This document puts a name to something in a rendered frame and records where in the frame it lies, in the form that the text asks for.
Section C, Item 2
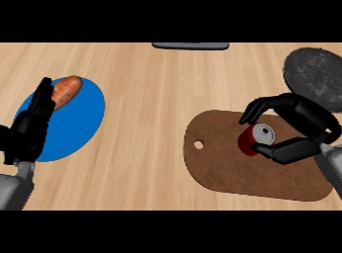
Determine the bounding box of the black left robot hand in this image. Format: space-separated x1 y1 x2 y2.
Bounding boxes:
0 76 58 166

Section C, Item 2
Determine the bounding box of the dark grey round pan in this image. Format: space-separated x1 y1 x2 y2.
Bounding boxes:
283 47 342 114

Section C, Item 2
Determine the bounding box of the dark grey flat appliance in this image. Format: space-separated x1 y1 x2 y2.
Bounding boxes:
151 42 231 51

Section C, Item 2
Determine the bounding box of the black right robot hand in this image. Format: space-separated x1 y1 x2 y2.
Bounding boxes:
237 92 342 166

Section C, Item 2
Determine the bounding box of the brown wooden cutting board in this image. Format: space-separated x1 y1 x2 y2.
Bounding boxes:
182 109 334 203

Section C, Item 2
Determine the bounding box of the blue oval plate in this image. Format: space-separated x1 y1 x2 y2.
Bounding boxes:
14 76 107 163

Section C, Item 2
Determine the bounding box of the red can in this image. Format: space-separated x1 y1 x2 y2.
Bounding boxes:
237 123 278 157

